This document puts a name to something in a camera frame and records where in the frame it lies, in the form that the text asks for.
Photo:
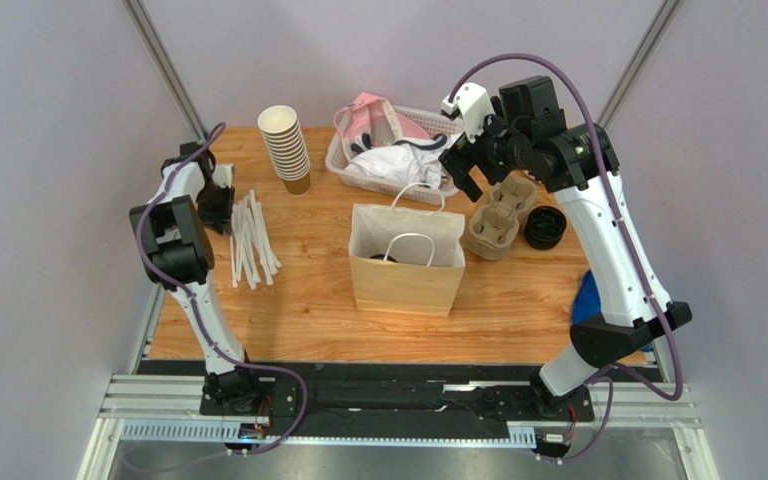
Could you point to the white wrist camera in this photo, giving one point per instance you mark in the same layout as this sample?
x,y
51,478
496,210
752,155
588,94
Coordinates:
x,y
223,175
473,105

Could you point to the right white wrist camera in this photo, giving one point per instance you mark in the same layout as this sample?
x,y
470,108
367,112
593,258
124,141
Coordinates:
x,y
473,105

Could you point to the white crumpled plastic bag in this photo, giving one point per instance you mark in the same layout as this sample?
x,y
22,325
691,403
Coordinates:
x,y
405,161

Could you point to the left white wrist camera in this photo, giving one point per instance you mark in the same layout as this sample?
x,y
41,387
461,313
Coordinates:
x,y
223,175

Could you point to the blue cloth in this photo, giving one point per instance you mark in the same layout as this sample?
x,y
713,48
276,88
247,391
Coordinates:
x,y
587,302

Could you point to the black coffee cup lid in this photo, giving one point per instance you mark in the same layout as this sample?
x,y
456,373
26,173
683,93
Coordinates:
x,y
382,257

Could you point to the pile of wrapped straws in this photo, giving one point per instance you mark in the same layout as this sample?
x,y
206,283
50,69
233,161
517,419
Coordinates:
x,y
253,261

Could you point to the paper bag with handles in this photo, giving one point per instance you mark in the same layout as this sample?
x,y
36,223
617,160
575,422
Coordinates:
x,y
427,247

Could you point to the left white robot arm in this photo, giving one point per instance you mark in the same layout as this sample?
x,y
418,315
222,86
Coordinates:
x,y
196,194

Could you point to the stack of black lids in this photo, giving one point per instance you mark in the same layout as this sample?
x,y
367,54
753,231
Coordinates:
x,y
544,227

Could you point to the stack of pulp cup carriers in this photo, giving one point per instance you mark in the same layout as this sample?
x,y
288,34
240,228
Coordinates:
x,y
495,225

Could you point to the pink plastic bag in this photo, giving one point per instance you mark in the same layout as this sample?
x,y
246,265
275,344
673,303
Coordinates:
x,y
374,115

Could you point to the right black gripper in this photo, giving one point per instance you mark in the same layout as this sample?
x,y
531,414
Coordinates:
x,y
471,152

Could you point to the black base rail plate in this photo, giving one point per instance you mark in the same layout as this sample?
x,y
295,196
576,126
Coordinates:
x,y
354,401

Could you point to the stack of paper cups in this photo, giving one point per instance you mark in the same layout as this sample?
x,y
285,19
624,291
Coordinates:
x,y
281,131

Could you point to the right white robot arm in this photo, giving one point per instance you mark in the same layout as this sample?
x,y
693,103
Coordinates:
x,y
523,128

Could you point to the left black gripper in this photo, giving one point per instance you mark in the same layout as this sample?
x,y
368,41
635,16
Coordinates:
x,y
223,218

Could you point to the white plastic basket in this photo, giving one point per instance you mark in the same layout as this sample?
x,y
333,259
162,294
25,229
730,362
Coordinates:
x,y
337,158

